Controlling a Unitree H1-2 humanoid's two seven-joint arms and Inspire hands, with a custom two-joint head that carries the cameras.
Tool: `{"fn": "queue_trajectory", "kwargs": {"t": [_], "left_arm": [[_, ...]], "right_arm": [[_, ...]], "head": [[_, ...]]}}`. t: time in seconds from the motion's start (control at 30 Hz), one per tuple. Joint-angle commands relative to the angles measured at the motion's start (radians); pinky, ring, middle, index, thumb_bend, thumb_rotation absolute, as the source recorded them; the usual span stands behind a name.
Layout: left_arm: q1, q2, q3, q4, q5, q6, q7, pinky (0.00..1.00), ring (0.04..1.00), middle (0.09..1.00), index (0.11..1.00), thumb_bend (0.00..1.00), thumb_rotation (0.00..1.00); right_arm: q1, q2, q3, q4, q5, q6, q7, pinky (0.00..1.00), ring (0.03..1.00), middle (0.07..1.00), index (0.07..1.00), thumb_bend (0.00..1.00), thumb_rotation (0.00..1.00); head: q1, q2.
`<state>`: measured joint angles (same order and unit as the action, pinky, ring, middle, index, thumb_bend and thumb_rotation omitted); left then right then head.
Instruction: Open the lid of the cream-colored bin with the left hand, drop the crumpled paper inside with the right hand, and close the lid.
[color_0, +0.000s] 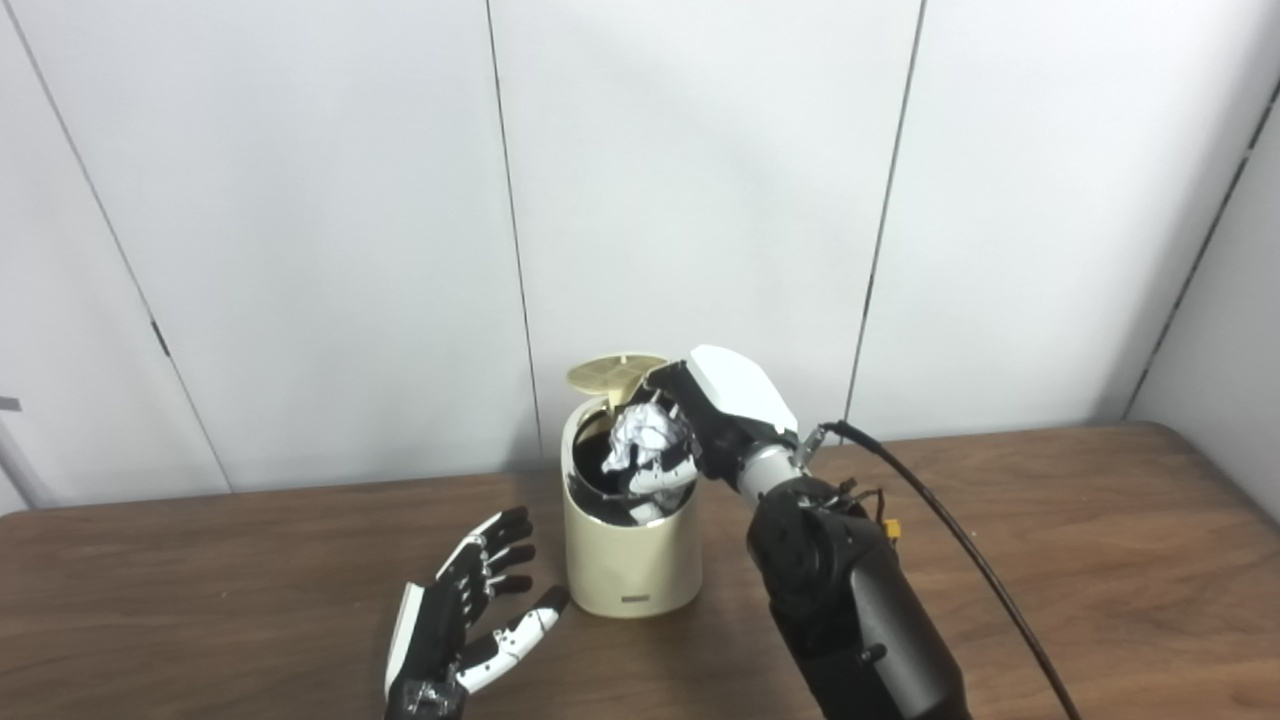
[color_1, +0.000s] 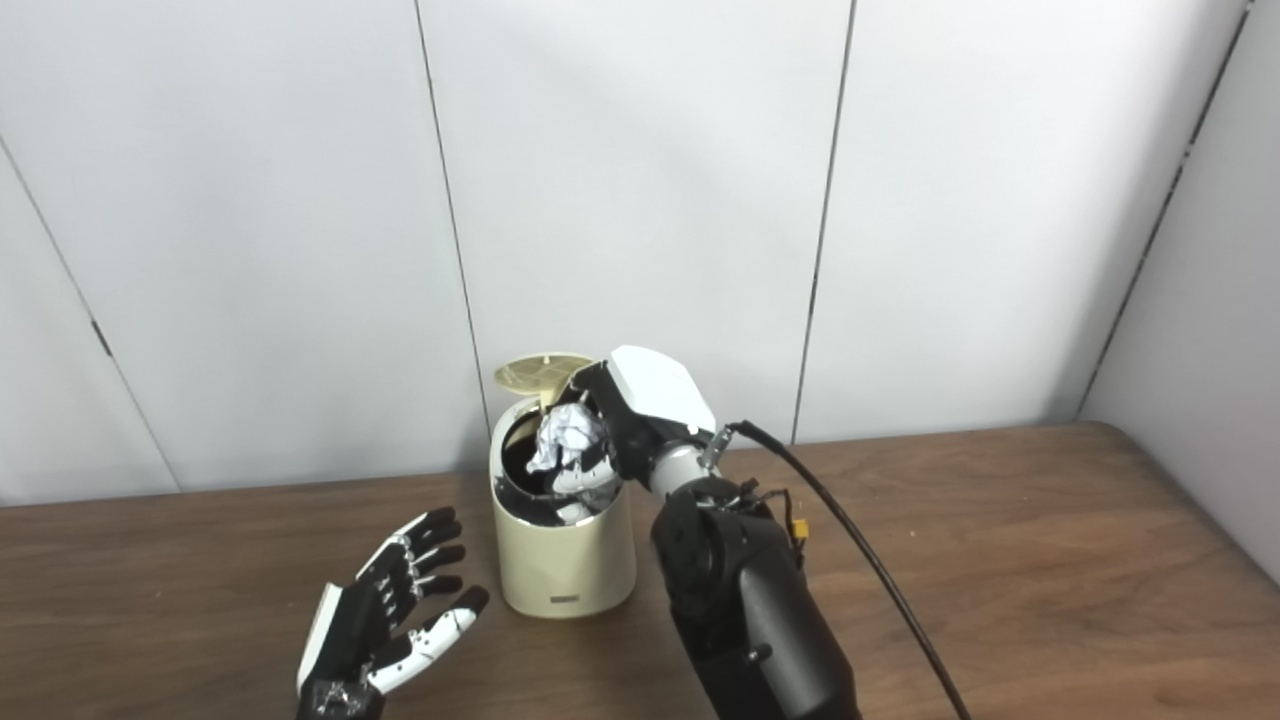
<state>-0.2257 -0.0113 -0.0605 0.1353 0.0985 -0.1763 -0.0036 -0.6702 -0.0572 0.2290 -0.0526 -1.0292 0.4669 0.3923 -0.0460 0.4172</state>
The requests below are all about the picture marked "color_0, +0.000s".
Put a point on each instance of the cream round bin lid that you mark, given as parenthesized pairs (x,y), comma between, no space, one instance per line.
(610,372)

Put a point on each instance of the cream-colored desktop bin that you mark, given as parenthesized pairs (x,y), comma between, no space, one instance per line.
(630,570)

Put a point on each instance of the large white paper ball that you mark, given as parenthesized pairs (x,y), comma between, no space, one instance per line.
(645,432)

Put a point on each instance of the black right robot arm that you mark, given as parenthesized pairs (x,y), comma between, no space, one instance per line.
(850,600)

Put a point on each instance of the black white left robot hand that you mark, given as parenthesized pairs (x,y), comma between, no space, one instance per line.
(430,640)

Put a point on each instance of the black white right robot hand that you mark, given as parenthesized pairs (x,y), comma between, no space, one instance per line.
(735,395)

